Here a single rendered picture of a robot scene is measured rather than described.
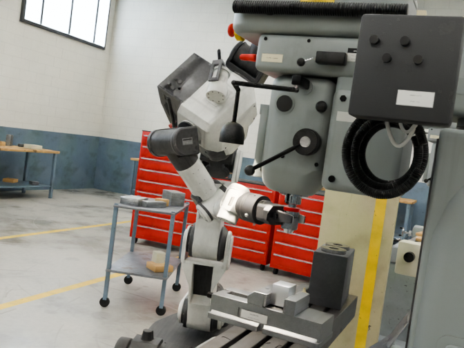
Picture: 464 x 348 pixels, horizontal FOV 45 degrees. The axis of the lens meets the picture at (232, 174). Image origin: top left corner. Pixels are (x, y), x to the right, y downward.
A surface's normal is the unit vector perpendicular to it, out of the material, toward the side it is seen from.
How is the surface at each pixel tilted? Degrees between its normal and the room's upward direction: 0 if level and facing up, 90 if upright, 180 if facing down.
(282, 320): 90
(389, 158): 90
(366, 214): 90
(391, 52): 90
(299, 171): 109
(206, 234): 81
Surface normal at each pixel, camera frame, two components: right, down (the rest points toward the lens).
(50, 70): 0.91, 0.15
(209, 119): -0.02, -0.49
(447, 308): -0.39, -0.04
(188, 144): 0.73, 0.00
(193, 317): -0.14, 0.27
